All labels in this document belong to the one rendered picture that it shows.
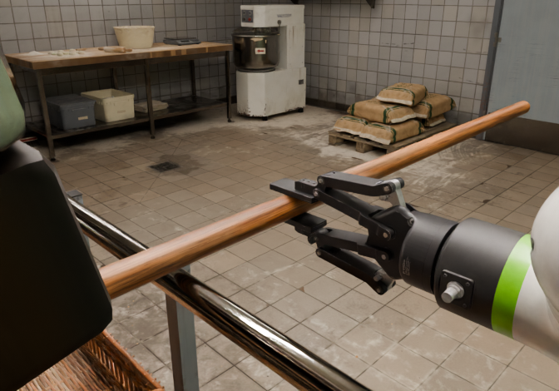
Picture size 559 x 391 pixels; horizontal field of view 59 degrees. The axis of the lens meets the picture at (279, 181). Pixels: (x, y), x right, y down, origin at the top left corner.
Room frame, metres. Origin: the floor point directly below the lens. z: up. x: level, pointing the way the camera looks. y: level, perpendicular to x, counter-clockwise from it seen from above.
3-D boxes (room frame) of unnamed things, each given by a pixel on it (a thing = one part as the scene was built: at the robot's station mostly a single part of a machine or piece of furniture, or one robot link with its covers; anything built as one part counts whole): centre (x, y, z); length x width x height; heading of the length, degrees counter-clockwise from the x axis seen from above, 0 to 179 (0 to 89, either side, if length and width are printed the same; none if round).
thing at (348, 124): (4.92, -0.86, 0.22); 0.62 x 0.36 x 0.15; 140
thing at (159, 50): (5.32, 1.59, 0.45); 2.20 x 0.80 x 0.90; 135
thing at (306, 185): (0.54, -0.04, 1.23); 0.05 x 0.01 x 0.03; 46
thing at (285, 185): (0.56, -0.02, 1.21); 0.07 x 0.03 x 0.01; 46
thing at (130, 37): (5.48, 1.54, 1.01); 0.43 x 0.42 x 0.21; 135
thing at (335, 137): (5.00, -1.20, 0.07); 1.20 x 0.80 x 0.14; 135
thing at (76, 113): (4.83, 2.09, 0.35); 0.50 x 0.36 x 0.24; 45
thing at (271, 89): (6.18, 0.16, 0.66); 0.92 x 0.59 x 1.32; 135
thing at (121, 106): (5.12, 1.79, 0.35); 0.50 x 0.36 x 0.24; 46
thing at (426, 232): (0.45, -0.13, 1.20); 0.09 x 0.07 x 0.08; 46
